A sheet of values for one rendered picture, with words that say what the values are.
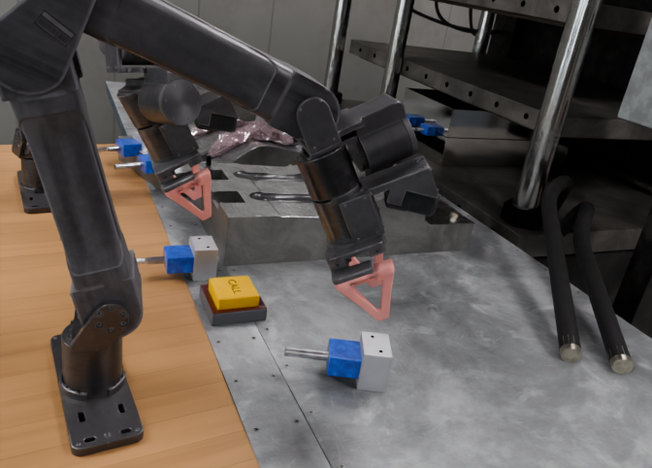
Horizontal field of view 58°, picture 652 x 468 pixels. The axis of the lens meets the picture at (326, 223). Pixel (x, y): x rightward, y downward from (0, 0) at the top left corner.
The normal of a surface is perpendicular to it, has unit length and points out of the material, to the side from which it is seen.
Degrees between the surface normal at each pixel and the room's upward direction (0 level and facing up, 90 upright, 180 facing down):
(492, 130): 90
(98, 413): 0
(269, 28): 90
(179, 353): 0
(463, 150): 90
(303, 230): 90
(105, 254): 79
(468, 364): 0
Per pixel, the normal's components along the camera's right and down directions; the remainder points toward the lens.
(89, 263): 0.22, 0.22
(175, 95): 0.70, 0.18
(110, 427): 0.15, -0.91
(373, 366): 0.01, 0.40
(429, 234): 0.40, 0.42
